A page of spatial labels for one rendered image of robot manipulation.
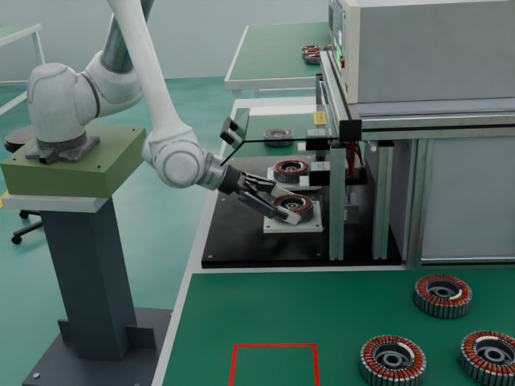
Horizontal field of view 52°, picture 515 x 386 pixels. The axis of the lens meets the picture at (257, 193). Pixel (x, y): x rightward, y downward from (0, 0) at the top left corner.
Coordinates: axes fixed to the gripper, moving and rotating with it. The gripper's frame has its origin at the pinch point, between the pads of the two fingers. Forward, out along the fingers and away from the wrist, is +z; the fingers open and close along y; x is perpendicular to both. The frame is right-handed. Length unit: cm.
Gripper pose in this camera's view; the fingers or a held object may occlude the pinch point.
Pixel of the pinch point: (290, 207)
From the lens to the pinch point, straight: 141.2
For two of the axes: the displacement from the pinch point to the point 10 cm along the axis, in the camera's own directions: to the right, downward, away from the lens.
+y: 0.2, 4.4, -9.0
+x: 4.5, -8.0, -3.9
